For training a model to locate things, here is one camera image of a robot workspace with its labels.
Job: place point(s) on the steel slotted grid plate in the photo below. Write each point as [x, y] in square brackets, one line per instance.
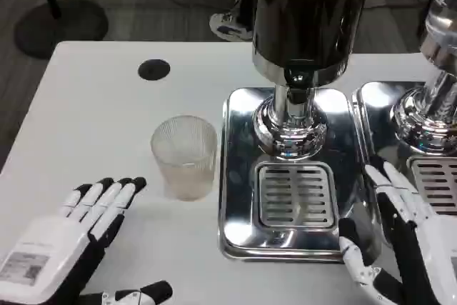
[296, 194]
[437, 183]

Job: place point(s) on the drink dispenser with dark liquid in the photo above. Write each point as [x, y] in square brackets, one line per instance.
[307, 15]

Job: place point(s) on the clear ribbed glass cup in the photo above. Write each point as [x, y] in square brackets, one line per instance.
[185, 162]

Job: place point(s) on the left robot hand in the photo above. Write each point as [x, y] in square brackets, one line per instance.
[53, 244]

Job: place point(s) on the black stand with round base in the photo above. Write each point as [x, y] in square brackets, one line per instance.
[60, 30]

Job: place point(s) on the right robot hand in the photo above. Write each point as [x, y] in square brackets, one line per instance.
[425, 248]

